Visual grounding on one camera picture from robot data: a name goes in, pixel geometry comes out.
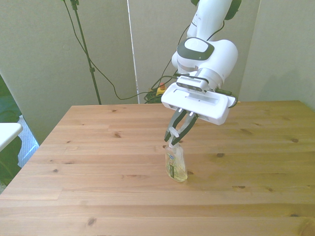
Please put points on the white vertical partition strip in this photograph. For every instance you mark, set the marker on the white vertical partition strip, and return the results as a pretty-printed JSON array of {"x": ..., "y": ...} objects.
[{"x": 133, "y": 49}]

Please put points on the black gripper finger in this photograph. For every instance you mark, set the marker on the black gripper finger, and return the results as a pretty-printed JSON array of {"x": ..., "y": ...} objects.
[
  {"x": 185, "y": 127},
  {"x": 175, "y": 121}
]

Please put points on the white mesh panel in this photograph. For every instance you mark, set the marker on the white mesh panel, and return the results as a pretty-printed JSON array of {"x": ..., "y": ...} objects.
[{"x": 28, "y": 142}]

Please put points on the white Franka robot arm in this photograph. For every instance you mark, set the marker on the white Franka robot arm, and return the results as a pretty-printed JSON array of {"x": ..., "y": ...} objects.
[{"x": 221, "y": 56}]

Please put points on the black camera stand pole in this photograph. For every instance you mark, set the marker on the black camera stand pole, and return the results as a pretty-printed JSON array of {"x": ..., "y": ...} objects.
[{"x": 85, "y": 46}]

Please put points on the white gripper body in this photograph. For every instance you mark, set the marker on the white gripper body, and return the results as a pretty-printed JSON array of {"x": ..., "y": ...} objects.
[{"x": 211, "y": 108}]

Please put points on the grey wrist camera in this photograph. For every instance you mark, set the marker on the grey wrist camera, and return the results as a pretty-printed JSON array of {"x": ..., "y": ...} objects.
[{"x": 190, "y": 82}]

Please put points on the white ledge board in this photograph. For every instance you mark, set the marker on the white ledge board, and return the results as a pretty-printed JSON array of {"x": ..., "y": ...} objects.
[{"x": 8, "y": 131}]

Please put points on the clear sanitizer pump bottle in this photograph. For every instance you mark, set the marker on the clear sanitizer pump bottle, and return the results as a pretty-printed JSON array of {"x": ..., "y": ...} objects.
[{"x": 176, "y": 169}]

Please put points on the green leafy plant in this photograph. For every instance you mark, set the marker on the green leafy plant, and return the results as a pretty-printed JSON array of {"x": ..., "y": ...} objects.
[{"x": 7, "y": 108}]

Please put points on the yellow emergency stop button box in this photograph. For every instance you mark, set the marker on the yellow emergency stop button box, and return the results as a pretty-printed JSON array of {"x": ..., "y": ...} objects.
[{"x": 160, "y": 91}]

